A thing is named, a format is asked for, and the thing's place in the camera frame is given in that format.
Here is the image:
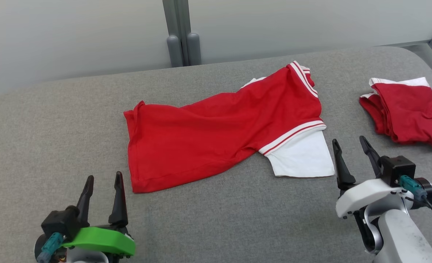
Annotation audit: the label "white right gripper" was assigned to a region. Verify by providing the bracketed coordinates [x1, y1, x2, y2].
[332, 136, 410, 220]

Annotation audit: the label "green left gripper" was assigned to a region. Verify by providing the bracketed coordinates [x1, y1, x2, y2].
[62, 171, 136, 256]

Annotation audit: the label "red shorts with white stripe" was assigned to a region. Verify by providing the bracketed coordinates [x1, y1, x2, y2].
[359, 77, 432, 150]

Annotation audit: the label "red Bulls jersey white sleeves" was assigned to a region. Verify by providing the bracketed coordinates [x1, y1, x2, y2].
[124, 60, 336, 194]

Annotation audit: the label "grey fabric sofa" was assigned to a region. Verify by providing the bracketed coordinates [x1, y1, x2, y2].
[0, 46, 432, 263]

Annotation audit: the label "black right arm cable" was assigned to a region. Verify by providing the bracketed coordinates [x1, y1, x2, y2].
[399, 175, 432, 263]

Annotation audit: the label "grey double partition post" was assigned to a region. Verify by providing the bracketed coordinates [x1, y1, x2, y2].
[162, 0, 202, 68]

